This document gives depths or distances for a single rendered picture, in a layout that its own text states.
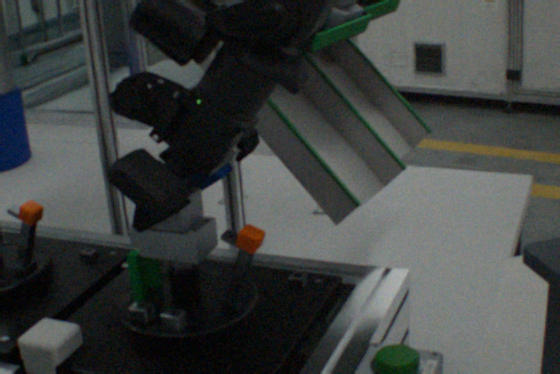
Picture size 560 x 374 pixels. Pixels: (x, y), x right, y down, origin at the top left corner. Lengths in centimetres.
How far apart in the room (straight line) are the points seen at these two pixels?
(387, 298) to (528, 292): 28
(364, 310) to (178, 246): 21
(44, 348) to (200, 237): 18
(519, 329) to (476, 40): 390
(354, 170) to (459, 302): 21
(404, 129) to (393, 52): 384
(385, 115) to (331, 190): 28
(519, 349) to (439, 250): 27
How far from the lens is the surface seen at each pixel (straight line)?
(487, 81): 484
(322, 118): 104
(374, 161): 103
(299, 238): 121
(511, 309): 102
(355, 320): 81
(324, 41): 89
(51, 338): 77
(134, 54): 177
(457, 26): 482
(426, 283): 107
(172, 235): 75
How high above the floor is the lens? 137
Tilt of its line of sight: 21 degrees down
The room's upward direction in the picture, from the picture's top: 4 degrees counter-clockwise
